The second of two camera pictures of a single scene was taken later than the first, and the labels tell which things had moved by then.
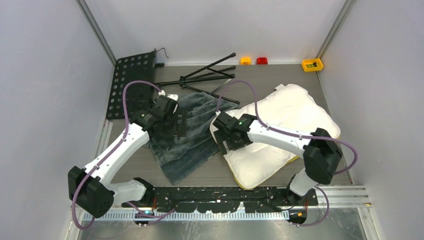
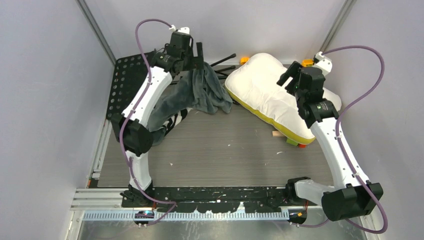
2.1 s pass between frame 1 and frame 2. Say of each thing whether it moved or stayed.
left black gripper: moved
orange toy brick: stayed
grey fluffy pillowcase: moved
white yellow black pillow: moved
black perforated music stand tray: stayed
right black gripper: moved
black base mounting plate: stayed
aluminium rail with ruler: stayed
